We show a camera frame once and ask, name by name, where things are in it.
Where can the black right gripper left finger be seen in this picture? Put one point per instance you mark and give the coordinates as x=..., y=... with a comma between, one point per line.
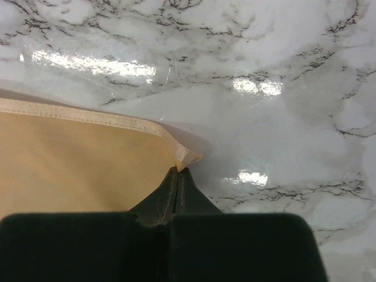
x=157, y=208

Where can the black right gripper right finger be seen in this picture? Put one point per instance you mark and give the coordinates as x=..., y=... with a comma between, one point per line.
x=189, y=199

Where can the peach cloth napkin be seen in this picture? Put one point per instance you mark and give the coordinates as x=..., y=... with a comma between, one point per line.
x=55, y=158

